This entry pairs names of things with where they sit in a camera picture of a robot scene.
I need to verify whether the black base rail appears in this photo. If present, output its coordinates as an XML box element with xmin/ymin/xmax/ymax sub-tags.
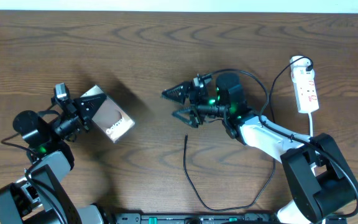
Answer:
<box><xmin>85</xmin><ymin>203</ymin><xmax>347</xmax><ymax>224</ymax></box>

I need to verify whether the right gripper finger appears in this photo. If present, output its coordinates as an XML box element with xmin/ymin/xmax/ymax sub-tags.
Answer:
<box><xmin>172</xmin><ymin>107</ymin><xmax>199</xmax><ymax>128</ymax></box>
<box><xmin>162</xmin><ymin>81</ymin><xmax>192</xmax><ymax>104</ymax></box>

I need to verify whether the white power strip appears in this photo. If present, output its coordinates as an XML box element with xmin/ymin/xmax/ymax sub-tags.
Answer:
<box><xmin>291</xmin><ymin>67</ymin><xmax>319</xmax><ymax>114</ymax></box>

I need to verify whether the black usb charging cable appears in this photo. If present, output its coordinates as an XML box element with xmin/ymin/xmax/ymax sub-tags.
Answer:
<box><xmin>183</xmin><ymin>55</ymin><xmax>314</xmax><ymax>212</ymax></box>

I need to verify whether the white usb wall charger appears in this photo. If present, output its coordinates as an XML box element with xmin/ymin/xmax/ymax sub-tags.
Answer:
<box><xmin>290</xmin><ymin>55</ymin><xmax>314</xmax><ymax>72</ymax></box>

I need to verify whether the smartphone with brown screen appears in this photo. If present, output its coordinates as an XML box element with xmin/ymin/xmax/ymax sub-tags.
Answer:
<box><xmin>81</xmin><ymin>85</ymin><xmax>135</xmax><ymax>143</ymax></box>

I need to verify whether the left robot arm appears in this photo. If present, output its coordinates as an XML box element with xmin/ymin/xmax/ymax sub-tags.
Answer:
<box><xmin>0</xmin><ymin>93</ymin><xmax>109</xmax><ymax>223</ymax></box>

